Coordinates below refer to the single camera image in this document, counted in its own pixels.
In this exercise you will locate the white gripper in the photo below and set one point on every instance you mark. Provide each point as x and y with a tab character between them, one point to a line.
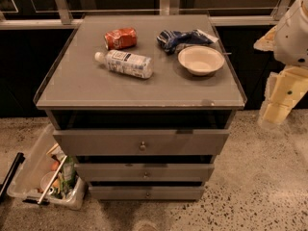
293	38

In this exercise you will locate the grey top drawer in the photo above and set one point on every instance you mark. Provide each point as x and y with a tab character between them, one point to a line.
141	142

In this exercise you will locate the grey drawer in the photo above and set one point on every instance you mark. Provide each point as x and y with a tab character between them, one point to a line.
141	142
147	193
144	172

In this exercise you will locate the grey drawer cabinet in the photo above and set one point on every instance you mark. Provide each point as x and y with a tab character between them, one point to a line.
80	94

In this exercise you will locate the grey middle drawer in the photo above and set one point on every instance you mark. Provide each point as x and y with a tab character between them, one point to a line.
144	172

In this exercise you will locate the grey bottom drawer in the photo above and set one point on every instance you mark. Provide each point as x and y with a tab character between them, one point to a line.
147	193

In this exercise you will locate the white paper bowl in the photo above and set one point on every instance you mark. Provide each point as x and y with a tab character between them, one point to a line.
201	60

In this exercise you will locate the blue crumpled chip bag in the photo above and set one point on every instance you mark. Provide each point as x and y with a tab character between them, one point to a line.
172	41

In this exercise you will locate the clear plastic water bottle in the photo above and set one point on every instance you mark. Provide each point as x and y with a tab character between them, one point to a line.
126	63

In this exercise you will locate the crushed red soda can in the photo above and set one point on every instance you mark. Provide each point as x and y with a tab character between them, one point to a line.
120	38

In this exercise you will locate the green bag in bin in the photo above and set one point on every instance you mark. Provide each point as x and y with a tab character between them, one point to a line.
67	176

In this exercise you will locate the clear plastic storage bin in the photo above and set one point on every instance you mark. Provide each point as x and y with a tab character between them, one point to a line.
31	176

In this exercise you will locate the black bar on floor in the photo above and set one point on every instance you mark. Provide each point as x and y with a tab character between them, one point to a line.
18	160

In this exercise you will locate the metal railing frame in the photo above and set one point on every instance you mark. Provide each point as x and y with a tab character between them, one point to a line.
57	14

